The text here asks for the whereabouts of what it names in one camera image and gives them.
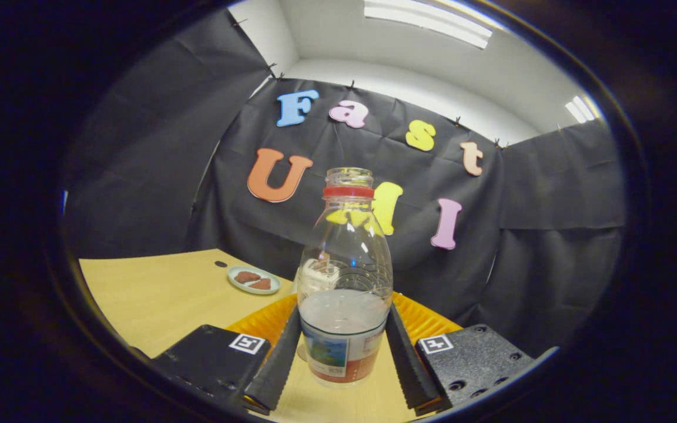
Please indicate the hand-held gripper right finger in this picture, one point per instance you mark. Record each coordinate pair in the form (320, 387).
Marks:
(409, 364)

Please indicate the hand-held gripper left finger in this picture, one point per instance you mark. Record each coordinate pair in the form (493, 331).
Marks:
(277, 367)

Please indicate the clear plastic juice bottle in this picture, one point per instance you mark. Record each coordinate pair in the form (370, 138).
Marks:
(344, 329)

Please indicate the pale green plate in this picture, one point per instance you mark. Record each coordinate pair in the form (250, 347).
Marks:
(240, 288)

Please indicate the wooden table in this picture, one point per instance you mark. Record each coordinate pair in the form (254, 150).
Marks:
(156, 294)

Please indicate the black backdrop cloth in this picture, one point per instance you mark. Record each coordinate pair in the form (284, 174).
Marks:
(550, 264)

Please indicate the small ceiling light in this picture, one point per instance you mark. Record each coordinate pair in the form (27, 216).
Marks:
(579, 108)

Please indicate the long ceiling light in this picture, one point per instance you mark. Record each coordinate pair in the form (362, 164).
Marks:
(426, 20)

